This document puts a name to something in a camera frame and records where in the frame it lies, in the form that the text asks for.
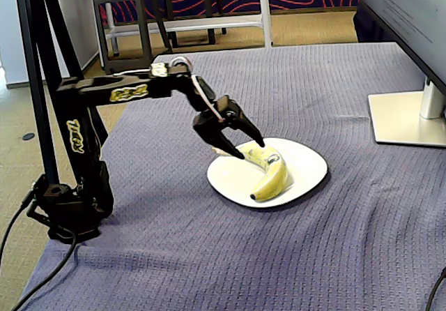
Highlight black cable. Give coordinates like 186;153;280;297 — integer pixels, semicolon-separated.
10;229;77;311
0;189;36;256
426;267;446;311

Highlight white metal table frame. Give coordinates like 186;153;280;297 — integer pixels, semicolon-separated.
104;0;273;59

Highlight grey-purple knitted table cloth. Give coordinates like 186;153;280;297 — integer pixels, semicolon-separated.
19;41;446;311

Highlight silver monitor stand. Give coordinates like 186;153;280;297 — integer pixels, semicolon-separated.
367;76;446;148

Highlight white wire on gripper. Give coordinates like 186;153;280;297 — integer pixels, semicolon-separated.
190;75;226;122

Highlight computer monitor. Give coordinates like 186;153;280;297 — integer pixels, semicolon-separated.
358;0;446;98

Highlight white plate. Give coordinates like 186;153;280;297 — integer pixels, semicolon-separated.
206;137;329;210

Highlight dark chair legs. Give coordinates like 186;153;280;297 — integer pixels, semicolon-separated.
162;0;227;47

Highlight yellow banana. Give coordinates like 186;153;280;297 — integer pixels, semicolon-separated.
210;142;289;202

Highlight black tripod legs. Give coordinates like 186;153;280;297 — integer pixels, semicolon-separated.
13;0;84;186

